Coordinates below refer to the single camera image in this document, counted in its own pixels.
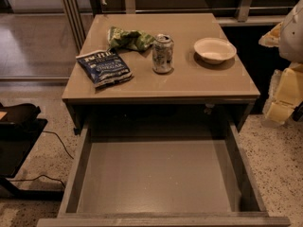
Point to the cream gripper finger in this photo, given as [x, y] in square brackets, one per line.
[271, 38]
[277, 111]

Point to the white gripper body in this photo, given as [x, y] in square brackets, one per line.
[293, 37]

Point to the silver 7up soda can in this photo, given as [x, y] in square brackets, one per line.
[162, 51]

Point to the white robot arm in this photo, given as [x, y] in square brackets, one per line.
[290, 48]

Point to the grey drawer cabinet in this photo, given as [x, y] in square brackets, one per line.
[192, 80]

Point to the open grey top drawer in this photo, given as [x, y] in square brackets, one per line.
[182, 172]

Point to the white bowl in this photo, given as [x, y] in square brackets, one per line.
[215, 50]

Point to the green crumpled chip bag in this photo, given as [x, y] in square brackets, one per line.
[136, 40]

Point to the blue vinegar chip bag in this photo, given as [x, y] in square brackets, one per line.
[104, 67]

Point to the black stand base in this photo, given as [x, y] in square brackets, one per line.
[20, 128]

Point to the metal rail frame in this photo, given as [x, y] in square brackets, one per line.
[72, 13]

